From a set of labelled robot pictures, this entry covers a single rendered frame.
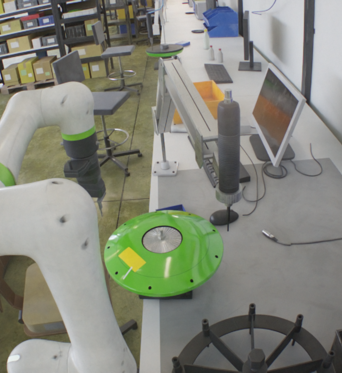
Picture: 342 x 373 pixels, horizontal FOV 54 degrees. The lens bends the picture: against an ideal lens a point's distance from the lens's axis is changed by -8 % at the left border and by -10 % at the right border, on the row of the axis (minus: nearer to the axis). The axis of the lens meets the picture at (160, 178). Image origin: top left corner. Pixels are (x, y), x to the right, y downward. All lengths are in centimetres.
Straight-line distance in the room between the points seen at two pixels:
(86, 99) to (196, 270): 49
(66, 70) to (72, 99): 230
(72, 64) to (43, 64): 309
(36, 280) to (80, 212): 110
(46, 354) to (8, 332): 149
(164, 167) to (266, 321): 86
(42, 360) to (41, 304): 70
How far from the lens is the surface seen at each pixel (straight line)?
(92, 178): 99
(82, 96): 89
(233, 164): 63
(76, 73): 330
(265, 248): 116
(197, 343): 86
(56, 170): 360
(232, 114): 58
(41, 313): 147
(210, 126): 75
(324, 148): 175
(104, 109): 298
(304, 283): 107
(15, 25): 650
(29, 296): 155
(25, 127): 83
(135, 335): 206
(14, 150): 75
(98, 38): 504
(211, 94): 225
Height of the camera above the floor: 172
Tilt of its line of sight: 33 degrees down
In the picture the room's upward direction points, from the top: 7 degrees counter-clockwise
